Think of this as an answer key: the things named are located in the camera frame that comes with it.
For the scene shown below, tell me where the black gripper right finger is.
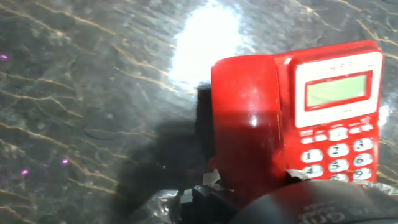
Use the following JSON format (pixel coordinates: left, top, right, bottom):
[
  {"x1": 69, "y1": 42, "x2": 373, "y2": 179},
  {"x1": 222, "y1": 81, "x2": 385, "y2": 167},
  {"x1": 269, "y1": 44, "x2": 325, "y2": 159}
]
[{"x1": 228, "y1": 169, "x2": 398, "y2": 224}]

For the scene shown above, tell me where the red telephone handset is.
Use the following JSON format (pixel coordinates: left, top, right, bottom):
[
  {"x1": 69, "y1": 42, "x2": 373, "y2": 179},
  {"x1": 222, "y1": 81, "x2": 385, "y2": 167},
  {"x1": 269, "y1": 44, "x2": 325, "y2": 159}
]
[{"x1": 210, "y1": 54, "x2": 287, "y2": 205}]

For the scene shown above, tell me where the red telephone base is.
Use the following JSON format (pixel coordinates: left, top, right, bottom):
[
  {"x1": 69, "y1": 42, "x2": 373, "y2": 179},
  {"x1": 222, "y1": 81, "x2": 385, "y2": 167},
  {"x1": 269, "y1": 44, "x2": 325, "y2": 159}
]
[{"x1": 272, "y1": 39, "x2": 386, "y2": 185}]

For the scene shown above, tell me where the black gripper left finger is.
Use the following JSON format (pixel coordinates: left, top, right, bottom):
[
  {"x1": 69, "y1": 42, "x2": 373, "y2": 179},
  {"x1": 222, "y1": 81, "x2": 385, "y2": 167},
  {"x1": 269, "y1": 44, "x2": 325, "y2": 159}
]
[{"x1": 130, "y1": 169, "x2": 243, "y2": 224}]

